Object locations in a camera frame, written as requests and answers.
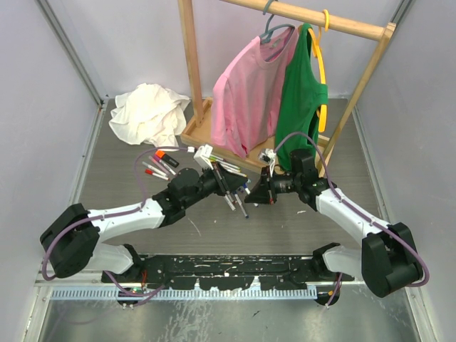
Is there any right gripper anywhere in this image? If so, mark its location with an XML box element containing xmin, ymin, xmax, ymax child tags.
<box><xmin>244</xmin><ymin>165</ymin><xmax>301</xmax><ymax>205</ymax></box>

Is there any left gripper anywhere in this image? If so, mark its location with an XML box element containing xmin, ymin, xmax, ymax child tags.
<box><xmin>182</xmin><ymin>160</ymin><xmax>245</xmax><ymax>208</ymax></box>

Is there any white marker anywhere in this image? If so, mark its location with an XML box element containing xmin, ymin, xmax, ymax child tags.
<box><xmin>238</xmin><ymin>183</ymin><xmax>251</xmax><ymax>195</ymax></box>

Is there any blue cap marker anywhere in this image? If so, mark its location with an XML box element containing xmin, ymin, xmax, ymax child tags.
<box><xmin>233</xmin><ymin>192</ymin><xmax>249</xmax><ymax>219</ymax></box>

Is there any grey cap marker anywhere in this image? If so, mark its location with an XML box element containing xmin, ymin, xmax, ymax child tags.
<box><xmin>224</xmin><ymin>195</ymin><xmax>236</xmax><ymax>211</ymax></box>

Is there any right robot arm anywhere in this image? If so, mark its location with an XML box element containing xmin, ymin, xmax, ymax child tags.
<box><xmin>245</xmin><ymin>149</ymin><xmax>425</xmax><ymax>298</ymax></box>

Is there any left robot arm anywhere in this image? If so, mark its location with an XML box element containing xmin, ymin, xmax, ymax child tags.
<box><xmin>40</xmin><ymin>163</ymin><xmax>247</xmax><ymax>282</ymax></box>

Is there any green cap marker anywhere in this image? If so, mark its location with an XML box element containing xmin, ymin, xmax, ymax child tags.
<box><xmin>209</xmin><ymin>155</ymin><xmax>240</xmax><ymax>170</ymax></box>

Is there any wooden clothes rack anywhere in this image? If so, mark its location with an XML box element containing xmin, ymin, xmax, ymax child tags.
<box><xmin>178</xmin><ymin>1</ymin><xmax>398</xmax><ymax>176</ymax></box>

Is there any orange black highlighter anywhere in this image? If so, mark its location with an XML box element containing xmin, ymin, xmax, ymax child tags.
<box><xmin>155</xmin><ymin>150</ymin><xmax>180</xmax><ymax>167</ymax></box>

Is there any pink cap marker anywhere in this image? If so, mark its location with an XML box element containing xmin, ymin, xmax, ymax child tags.
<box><xmin>152</xmin><ymin>155</ymin><xmax>177</xmax><ymax>176</ymax></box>

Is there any red cap marker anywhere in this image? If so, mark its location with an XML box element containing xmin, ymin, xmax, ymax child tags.
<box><xmin>145</xmin><ymin>169</ymin><xmax>169</xmax><ymax>181</ymax></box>

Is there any pink t-shirt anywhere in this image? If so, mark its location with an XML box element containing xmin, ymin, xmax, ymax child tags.
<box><xmin>211</xmin><ymin>26</ymin><xmax>299</xmax><ymax>159</ymax></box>

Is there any white crumpled cloth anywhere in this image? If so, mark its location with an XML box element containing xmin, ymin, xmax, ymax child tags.
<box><xmin>109</xmin><ymin>83</ymin><xmax>190</xmax><ymax>147</ymax></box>

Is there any green tank top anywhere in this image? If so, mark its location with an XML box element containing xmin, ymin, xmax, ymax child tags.
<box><xmin>275</xmin><ymin>24</ymin><xmax>328</xmax><ymax>171</ymax></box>

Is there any grey clothes hanger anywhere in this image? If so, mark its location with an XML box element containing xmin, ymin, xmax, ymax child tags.
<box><xmin>259</xmin><ymin>0</ymin><xmax>295</xmax><ymax>62</ymax></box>

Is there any yellow clothes hanger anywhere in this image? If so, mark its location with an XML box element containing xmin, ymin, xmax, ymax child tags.
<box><xmin>308</xmin><ymin>26</ymin><xmax>328</xmax><ymax>133</ymax></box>

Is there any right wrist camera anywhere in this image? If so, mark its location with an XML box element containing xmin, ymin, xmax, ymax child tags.
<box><xmin>258</xmin><ymin>148</ymin><xmax>276</xmax><ymax>171</ymax></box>

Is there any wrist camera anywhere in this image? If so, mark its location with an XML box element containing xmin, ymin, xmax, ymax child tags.
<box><xmin>258</xmin><ymin>148</ymin><xmax>276</xmax><ymax>171</ymax></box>
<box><xmin>187</xmin><ymin>144</ymin><xmax>213</xmax><ymax>170</ymax></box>

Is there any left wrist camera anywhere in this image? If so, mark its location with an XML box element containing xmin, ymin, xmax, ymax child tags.
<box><xmin>187</xmin><ymin>144</ymin><xmax>213</xmax><ymax>170</ymax></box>

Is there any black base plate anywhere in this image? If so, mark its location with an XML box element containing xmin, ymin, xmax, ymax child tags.
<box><xmin>113</xmin><ymin>254</ymin><xmax>337</xmax><ymax>291</ymax></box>

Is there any grey cable duct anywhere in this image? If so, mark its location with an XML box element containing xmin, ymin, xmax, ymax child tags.
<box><xmin>50</xmin><ymin>286</ymin><xmax>318</xmax><ymax>301</ymax></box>

